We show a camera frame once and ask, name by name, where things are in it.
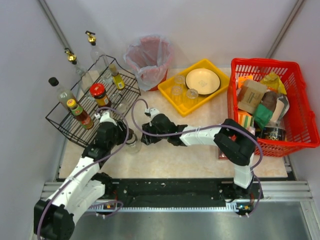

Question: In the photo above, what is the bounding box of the clear glass cup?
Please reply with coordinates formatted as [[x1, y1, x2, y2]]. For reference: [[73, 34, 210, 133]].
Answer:
[[170, 85, 183, 101], [173, 74, 186, 87], [185, 88, 199, 101]]

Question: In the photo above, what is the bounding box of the red lid chili jar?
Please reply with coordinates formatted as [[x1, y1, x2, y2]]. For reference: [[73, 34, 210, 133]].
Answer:
[[89, 83, 112, 108]]

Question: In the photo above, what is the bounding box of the sauce bottle yellow cap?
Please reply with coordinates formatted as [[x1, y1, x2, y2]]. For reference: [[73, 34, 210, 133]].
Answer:
[[66, 99, 94, 130]]

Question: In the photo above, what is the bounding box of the small yellow label bottle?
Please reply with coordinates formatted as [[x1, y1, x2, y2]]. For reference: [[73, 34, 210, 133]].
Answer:
[[109, 63, 125, 91]]

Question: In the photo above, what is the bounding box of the beige plate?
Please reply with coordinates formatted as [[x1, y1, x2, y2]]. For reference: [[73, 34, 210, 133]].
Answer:
[[185, 68, 221, 95]]

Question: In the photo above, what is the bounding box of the dark sauce bottle black cap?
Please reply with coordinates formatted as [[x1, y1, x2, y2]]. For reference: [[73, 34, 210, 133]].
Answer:
[[48, 77, 76, 111]]

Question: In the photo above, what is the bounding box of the glass oil bottle gold spout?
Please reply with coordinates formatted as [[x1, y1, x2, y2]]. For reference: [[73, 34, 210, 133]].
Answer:
[[64, 48, 94, 94]]

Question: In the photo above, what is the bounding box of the glass jar metal rim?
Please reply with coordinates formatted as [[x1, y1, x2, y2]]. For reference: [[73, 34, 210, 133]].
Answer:
[[110, 93, 129, 115]]

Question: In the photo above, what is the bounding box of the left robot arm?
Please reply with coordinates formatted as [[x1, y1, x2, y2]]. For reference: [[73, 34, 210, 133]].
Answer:
[[33, 119, 130, 240]]

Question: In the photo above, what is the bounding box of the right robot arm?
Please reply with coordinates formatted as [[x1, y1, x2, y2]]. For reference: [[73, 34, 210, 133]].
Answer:
[[141, 113, 257, 198]]

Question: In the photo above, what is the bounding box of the yellow plastic tray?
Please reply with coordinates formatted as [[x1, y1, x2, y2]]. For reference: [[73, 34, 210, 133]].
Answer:
[[158, 59, 230, 117]]

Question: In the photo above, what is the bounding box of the red snack packet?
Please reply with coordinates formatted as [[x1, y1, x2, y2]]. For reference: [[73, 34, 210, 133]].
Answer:
[[218, 149, 228, 160]]

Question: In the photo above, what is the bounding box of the red bin with plastic bag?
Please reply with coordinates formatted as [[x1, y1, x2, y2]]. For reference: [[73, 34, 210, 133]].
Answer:
[[123, 34, 174, 92]]

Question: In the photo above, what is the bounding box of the colourful sponge stack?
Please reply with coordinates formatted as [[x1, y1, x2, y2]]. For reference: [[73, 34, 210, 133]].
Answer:
[[238, 110, 255, 129]]

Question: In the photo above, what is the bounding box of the pink white packet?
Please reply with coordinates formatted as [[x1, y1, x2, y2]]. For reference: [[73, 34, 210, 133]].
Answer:
[[247, 126, 256, 135]]

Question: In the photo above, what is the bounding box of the brown paper box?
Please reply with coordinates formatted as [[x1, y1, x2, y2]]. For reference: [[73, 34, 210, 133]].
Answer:
[[237, 79, 268, 114]]

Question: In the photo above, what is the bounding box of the green bag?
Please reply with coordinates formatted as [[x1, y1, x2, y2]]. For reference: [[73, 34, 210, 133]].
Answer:
[[253, 104, 273, 129]]

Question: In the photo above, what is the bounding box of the black round tin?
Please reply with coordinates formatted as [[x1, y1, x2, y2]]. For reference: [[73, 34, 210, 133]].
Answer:
[[255, 123, 287, 141]]

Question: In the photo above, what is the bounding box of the yellow snack bag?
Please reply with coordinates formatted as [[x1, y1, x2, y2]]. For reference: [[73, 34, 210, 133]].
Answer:
[[260, 72, 287, 95]]

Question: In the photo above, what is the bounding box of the brown foil pouch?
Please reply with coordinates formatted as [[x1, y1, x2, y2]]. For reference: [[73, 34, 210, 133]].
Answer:
[[262, 91, 290, 123]]

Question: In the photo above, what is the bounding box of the red plastic basket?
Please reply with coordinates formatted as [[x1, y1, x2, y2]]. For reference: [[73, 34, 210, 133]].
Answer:
[[227, 58, 320, 157]]

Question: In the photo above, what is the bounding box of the black wire rack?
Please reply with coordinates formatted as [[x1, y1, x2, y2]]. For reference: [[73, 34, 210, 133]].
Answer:
[[45, 55, 141, 148]]

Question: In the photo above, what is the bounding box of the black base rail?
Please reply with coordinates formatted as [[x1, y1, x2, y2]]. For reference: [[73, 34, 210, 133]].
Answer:
[[99, 178, 262, 208]]

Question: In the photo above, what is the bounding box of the grey cable duct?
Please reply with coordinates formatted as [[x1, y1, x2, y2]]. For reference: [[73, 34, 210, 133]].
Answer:
[[87, 201, 253, 213]]

